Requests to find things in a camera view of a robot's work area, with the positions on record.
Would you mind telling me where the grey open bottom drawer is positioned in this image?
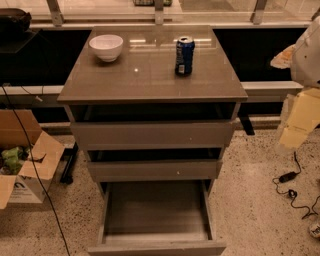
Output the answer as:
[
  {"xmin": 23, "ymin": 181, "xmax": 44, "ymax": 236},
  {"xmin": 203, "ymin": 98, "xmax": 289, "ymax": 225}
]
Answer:
[{"xmin": 88, "ymin": 180, "xmax": 226, "ymax": 256}]

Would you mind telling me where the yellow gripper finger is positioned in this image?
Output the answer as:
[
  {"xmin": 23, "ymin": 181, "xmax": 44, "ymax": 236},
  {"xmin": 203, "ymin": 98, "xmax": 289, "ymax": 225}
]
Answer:
[
  {"xmin": 279, "ymin": 88, "xmax": 320, "ymax": 149},
  {"xmin": 270, "ymin": 45, "xmax": 295, "ymax": 69}
]

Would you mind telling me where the grey middle drawer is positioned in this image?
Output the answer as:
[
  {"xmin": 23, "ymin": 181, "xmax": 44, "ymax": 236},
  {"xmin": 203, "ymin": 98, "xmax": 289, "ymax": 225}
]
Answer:
[{"xmin": 88, "ymin": 160, "xmax": 222, "ymax": 182}]

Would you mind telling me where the grey top drawer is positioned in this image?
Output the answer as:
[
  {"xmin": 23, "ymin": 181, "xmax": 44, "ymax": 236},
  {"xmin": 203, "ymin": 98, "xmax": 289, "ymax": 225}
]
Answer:
[{"xmin": 71, "ymin": 122, "xmax": 234, "ymax": 150}]

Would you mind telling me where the black table leg left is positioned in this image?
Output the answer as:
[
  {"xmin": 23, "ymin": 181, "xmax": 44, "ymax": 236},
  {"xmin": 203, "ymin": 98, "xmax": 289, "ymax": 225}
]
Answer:
[{"xmin": 60, "ymin": 143, "xmax": 78, "ymax": 185}]

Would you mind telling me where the grey drawer cabinet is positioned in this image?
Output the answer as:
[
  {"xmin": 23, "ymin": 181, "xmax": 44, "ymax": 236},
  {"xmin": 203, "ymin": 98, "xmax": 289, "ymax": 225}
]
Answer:
[{"xmin": 56, "ymin": 25, "xmax": 249, "ymax": 198}]

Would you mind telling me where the open cardboard box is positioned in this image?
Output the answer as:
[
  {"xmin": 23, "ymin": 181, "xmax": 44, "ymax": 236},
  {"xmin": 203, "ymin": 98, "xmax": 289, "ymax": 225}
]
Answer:
[{"xmin": 0, "ymin": 110, "xmax": 65, "ymax": 209}]

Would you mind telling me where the blue pepsi can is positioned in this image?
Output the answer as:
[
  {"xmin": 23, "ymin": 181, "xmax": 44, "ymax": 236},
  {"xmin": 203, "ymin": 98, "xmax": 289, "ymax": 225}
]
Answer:
[{"xmin": 175, "ymin": 36, "xmax": 195, "ymax": 75}]

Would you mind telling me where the black floor cable left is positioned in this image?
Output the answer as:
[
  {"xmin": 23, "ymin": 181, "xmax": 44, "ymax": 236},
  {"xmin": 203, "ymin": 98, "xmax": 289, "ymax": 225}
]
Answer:
[{"xmin": 0, "ymin": 84, "xmax": 71, "ymax": 256}]

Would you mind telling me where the black object on shelf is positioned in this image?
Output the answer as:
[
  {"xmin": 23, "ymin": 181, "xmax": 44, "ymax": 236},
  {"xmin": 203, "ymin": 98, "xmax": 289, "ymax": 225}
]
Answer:
[{"xmin": 0, "ymin": 8, "xmax": 32, "ymax": 33}]

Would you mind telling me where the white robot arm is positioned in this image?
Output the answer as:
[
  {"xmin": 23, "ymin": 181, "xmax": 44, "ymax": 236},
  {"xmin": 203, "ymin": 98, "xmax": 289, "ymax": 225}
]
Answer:
[{"xmin": 270, "ymin": 17, "xmax": 320, "ymax": 150}]

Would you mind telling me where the white ceramic bowl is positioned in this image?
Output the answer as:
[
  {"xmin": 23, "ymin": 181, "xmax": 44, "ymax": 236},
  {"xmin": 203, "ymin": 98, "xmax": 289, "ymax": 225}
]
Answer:
[{"xmin": 89, "ymin": 34, "xmax": 123, "ymax": 62}]

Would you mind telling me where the white object on floor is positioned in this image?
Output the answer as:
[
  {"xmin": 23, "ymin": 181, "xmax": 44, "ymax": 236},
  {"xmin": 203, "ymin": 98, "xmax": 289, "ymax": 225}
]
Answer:
[{"xmin": 309, "ymin": 222, "xmax": 320, "ymax": 238}]

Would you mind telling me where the green bag in box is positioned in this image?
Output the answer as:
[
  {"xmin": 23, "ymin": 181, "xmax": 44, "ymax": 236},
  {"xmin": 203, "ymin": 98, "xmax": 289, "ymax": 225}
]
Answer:
[{"xmin": 0, "ymin": 146, "xmax": 29, "ymax": 175}]

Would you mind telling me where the black power adapter cable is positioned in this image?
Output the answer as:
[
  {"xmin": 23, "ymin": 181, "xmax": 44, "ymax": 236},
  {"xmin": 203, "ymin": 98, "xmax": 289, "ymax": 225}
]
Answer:
[{"xmin": 272, "ymin": 151, "xmax": 320, "ymax": 220}]

